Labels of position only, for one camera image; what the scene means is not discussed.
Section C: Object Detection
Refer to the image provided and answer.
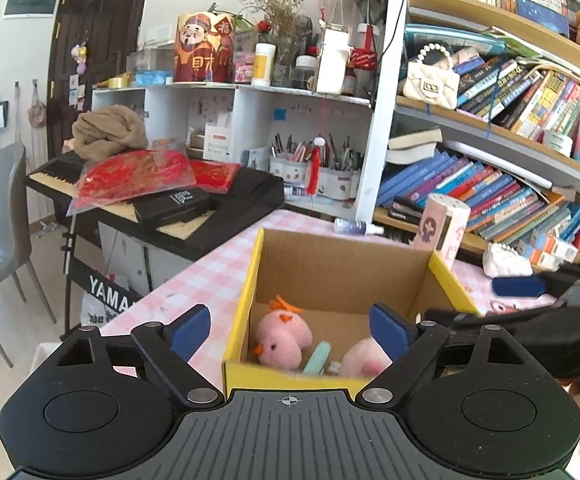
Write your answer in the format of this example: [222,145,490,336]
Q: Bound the red tassel charm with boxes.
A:
[306,135,327,196]

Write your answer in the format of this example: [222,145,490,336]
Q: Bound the row of leaning books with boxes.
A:
[454,47,580,171]

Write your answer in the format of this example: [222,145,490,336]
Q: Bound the yellow cardboard box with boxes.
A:
[222,228,480,403]

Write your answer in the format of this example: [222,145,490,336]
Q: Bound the red flat packet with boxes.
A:
[187,160,243,193]

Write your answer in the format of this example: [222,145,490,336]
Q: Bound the small pink box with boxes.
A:
[233,51,255,84]

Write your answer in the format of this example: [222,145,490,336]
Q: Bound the red decorations plastic bag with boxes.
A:
[66,149,198,216]

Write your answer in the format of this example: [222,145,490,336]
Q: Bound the white pen holder cup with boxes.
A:
[269,152,317,188]
[316,162,361,201]

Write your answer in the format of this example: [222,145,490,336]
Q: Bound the black electronic keyboard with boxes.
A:
[26,152,285,261]

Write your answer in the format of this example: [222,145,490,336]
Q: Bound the pink cartoon-print container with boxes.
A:
[412,194,471,268]

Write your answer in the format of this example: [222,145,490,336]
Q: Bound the white carton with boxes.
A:
[316,24,351,95]

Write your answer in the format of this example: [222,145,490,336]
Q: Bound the glass jar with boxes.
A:
[295,55,319,90]

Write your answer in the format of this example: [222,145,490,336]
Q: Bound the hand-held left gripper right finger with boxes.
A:
[356,303,533,407]

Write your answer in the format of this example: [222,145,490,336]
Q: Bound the blue packet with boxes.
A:
[135,70,173,86]

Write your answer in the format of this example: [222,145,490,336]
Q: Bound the white shelf unit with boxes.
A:
[91,82,373,211]

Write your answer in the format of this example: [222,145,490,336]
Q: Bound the dried flower bunch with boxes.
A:
[237,0,305,36]

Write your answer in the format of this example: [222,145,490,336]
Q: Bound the white bottle yellow label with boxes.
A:
[251,42,277,87]

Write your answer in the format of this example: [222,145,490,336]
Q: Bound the white rolled paper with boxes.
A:
[442,140,554,190]

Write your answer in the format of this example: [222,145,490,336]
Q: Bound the teal object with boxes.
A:
[302,341,333,376]

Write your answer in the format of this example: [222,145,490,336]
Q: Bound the small spray bottle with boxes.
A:
[334,217,385,237]

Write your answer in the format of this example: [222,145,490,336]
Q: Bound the white beaded pouch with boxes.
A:
[483,242,534,278]

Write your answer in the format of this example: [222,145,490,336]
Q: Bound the pink hanging bag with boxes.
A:
[26,80,47,128]

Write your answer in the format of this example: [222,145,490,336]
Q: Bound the brown crumpled cloth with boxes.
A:
[72,105,149,161]

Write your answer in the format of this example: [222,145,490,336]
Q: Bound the row of colourful books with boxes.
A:
[377,150,580,263]

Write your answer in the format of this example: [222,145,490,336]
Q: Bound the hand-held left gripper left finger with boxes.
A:
[52,305,223,407]

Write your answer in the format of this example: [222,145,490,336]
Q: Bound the black case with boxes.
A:
[134,187,211,226]

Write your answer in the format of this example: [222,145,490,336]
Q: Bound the red figure-print gift box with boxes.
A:
[174,11,235,83]

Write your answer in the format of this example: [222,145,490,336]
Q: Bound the pink plush toy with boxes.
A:
[340,337,393,378]

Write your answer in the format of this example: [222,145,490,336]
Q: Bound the stacked lying books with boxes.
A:
[386,127,443,166]

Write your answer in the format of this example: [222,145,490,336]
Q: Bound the door hanging charm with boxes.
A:
[72,42,91,73]

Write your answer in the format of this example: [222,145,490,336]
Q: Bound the wooden bookshelf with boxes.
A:
[357,0,580,266]

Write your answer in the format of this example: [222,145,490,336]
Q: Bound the black keyboard stand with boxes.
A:
[60,220,145,341]

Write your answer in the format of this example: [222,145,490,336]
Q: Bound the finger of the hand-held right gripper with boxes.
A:
[422,308,490,331]
[491,272,570,301]

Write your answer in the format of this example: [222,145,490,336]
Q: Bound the white round jar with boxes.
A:
[543,130,574,157]

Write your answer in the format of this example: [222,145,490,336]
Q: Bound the white straws box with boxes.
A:
[205,122,233,163]

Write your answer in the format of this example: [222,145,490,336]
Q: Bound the wall panel box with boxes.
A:
[4,0,59,20]

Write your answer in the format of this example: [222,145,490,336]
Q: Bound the white quilted pearl-handle handbag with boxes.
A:
[403,43,460,110]

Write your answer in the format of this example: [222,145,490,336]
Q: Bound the pink plush chick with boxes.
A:
[254,296,313,372]

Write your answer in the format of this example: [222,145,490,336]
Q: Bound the grey chair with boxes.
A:
[0,142,58,368]

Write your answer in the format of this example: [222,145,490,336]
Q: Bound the pink checked tablecloth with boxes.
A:
[35,208,560,376]

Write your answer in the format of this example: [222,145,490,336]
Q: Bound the dark wooden door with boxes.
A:
[47,0,155,153]

